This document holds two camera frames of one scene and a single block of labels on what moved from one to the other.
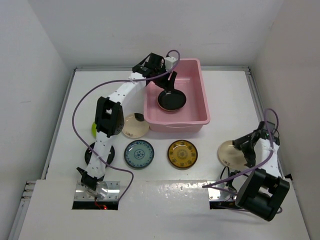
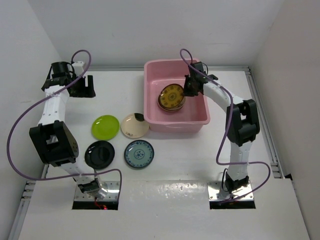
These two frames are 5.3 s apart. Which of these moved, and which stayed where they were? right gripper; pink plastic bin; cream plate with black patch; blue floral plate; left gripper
Moved: right gripper; left gripper
Stayed: pink plastic bin; blue floral plate; cream plate with black patch
